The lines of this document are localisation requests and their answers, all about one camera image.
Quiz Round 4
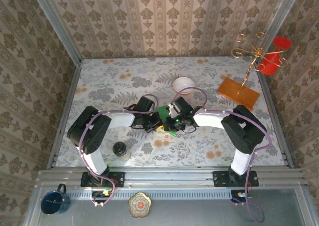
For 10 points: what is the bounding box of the green paper sheet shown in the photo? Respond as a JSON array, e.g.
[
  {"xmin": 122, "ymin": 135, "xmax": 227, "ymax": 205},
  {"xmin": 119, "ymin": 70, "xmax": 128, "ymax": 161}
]
[{"xmin": 152, "ymin": 105, "xmax": 179, "ymax": 138}]

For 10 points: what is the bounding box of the floral table cover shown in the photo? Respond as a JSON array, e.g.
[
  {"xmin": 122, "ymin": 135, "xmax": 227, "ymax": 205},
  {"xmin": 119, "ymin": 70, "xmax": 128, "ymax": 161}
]
[{"xmin": 55, "ymin": 57, "xmax": 286, "ymax": 167}]

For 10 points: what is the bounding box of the black-lidded cream jar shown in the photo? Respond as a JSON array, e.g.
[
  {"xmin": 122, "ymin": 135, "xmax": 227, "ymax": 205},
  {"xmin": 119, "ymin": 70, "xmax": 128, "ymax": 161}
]
[{"xmin": 112, "ymin": 141, "xmax": 131, "ymax": 161}]

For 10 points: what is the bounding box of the white bowl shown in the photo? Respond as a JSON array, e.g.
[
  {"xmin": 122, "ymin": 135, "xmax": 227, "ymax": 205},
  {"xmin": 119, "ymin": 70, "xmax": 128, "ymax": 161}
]
[{"xmin": 173, "ymin": 76, "xmax": 195, "ymax": 95}]

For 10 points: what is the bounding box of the patterned flower-shaped dish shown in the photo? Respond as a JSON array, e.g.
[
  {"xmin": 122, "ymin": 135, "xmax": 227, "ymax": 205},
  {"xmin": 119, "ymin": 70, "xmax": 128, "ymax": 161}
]
[{"xmin": 128, "ymin": 191, "xmax": 152, "ymax": 218}]

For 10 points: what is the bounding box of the small controller circuit board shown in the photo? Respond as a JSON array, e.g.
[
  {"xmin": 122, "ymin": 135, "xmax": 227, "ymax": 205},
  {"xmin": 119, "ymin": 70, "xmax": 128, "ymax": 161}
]
[
  {"xmin": 91, "ymin": 190, "xmax": 113, "ymax": 202},
  {"xmin": 231, "ymin": 190, "xmax": 253, "ymax": 202}
]

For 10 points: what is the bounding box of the grey metal shelf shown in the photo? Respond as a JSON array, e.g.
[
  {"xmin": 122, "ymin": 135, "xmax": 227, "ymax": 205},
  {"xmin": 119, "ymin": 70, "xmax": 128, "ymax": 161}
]
[{"xmin": 23, "ymin": 182, "xmax": 319, "ymax": 226}]

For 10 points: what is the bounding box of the red plastic goblet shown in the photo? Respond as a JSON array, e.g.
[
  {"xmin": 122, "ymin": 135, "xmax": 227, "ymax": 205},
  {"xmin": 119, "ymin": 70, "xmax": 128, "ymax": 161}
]
[{"xmin": 258, "ymin": 36, "xmax": 293, "ymax": 76}]

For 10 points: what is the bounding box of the dark blue mug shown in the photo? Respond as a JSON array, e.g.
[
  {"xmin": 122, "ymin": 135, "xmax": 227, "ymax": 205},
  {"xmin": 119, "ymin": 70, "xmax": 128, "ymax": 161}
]
[{"xmin": 40, "ymin": 183, "xmax": 72, "ymax": 216}]

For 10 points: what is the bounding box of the aluminium front frame rail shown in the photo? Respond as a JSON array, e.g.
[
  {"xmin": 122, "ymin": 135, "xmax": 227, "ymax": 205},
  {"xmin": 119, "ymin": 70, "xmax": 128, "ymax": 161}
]
[{"xmin": 36, "ymin": 166, "xmax": 307, "ymax": 190}]

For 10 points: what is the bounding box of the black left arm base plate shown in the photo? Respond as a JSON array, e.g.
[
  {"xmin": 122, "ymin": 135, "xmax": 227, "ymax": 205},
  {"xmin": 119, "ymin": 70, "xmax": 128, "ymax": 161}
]
[{"xmin": 80, "ymin": 171, "xmax": 125, "ymax": 188}]

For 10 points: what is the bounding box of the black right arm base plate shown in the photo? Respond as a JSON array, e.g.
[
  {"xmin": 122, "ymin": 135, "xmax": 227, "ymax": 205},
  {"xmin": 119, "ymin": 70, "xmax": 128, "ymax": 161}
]
[{"xmin": 212, "ymin": 170, "xmax": 259, "ymax": 188}]

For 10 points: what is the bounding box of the grey slotted cable duct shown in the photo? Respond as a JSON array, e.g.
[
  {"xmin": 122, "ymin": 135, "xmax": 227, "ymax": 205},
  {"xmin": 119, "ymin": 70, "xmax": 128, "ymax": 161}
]
[{"xmin": 65, "ymin": 190, "xmax": 235, "ymax": 201}]

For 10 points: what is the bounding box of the gold wire stand wooden base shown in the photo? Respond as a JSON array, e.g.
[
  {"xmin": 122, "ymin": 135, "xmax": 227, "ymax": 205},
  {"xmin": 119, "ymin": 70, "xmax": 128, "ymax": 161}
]
[{"xmin": 216, "ymin": 32, "xmax": 289, "ymax": 110}]

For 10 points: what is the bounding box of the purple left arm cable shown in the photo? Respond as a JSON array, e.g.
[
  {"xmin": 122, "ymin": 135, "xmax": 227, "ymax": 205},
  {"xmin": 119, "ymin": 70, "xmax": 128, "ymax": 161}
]
[{"xmin": 78, "ymin": 94, "xmax": 160, "ymax": 208}]

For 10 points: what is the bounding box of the aluminium side rail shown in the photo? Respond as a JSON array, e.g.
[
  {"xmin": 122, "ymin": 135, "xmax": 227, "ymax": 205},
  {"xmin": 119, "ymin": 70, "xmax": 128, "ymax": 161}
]
[
  {"xmin": 256, "ymin": 57, "xmax": 295, "ymax": 169},
  {"xmin": 46, "ymin": 61, "xmax": 82, "ymax": 169}
]

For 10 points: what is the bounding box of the aluminium frame post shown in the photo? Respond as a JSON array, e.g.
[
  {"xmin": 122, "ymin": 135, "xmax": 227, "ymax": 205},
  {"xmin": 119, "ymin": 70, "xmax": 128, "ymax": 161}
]
[
  {"xmin": 28, "ymin": 0, "xmax": 82, "ymax": 66},
  {"xmin": 259, "ymin": 0, "xmax": 305, "ymax": 62}
]

